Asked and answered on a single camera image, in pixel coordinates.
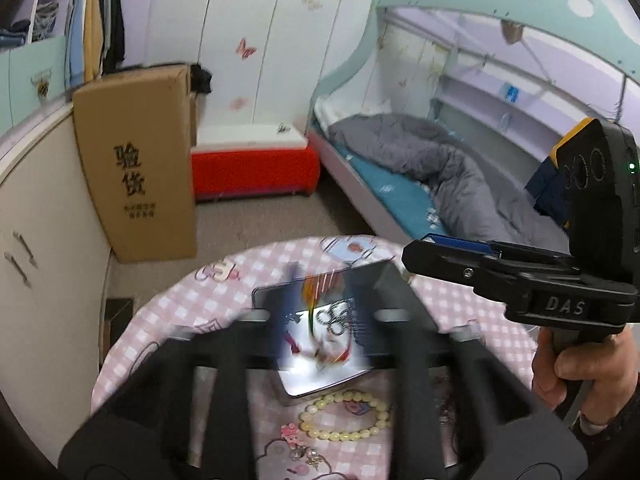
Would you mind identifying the cream bead bracelet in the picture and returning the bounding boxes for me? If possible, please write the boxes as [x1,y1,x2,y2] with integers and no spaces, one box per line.
[298,390,393,443]

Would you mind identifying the olympic rings card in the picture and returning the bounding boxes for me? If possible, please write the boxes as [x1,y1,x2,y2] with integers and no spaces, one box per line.
[252,260,395,405]

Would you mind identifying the person's right hand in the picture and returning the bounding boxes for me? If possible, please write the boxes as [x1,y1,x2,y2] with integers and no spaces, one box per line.
[532,326,639,426]

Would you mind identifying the grey duvet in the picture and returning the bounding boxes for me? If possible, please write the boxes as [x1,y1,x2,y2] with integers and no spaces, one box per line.
[326,114,568,252]

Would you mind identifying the teal bed sheet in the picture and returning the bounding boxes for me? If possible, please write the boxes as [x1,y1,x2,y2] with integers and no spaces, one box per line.
[334,144,449,240]

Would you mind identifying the yellow navy jacket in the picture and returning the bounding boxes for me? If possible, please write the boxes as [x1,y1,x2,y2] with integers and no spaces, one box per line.
[525,117,594,230]

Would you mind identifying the pink checkered bear tablecloth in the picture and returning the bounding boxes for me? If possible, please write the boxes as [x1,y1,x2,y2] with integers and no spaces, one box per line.
[92,235,539,480]

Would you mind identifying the beige low cabinet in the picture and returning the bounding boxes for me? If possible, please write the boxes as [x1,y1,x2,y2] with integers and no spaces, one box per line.
[1,106,111,462]

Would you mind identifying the red storage bench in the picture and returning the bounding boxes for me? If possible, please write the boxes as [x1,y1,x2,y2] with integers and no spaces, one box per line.
[191,122,321,202]

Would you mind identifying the white wardrobe with butterflies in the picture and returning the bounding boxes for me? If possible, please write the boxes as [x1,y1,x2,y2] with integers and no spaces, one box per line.
[122,0,371,127]

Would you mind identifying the brown cardboard box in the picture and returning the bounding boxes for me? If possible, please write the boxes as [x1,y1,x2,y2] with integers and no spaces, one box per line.
[73,65,198,263]

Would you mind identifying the teal drawer stair unit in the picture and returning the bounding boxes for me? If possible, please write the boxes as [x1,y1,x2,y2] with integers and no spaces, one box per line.
[1,36,67,136]

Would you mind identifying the hanging clothes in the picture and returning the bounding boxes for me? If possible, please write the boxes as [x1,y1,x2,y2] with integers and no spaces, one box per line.
[64,0,126,90]

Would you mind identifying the purple cubby shelf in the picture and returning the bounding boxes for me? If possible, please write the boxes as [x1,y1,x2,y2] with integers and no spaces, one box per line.
[1,0,72,52]

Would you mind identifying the teal bunk bed frame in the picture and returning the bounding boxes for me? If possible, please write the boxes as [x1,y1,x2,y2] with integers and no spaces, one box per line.
[307,0,639,244]

